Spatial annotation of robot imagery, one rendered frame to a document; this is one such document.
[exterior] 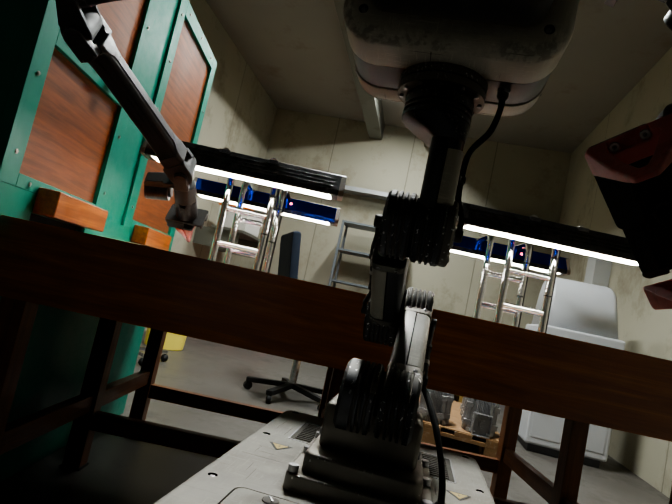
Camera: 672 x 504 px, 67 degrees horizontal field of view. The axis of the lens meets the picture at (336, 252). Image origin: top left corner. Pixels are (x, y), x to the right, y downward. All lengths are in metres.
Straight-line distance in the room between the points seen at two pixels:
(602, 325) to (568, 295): 0.30
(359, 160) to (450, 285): 2.32
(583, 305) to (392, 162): 4.45
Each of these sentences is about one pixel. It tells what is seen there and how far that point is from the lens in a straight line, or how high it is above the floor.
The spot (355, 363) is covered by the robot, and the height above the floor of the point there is 0.65.
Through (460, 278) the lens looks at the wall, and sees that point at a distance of 7.57.
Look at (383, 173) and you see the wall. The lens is 7.84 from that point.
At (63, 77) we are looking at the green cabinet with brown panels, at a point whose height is 1.16.
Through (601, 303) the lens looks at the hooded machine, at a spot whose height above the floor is 1.13.
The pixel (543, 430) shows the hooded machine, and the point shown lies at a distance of 4.04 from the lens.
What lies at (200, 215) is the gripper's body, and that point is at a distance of 1.46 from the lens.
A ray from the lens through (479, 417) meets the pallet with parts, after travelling 3.25.
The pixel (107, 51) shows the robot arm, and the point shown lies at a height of 1.13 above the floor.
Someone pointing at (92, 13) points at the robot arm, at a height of 1.19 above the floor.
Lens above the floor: 0.73
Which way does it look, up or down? 5 degrees up
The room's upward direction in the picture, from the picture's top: 12 degrees clockwise
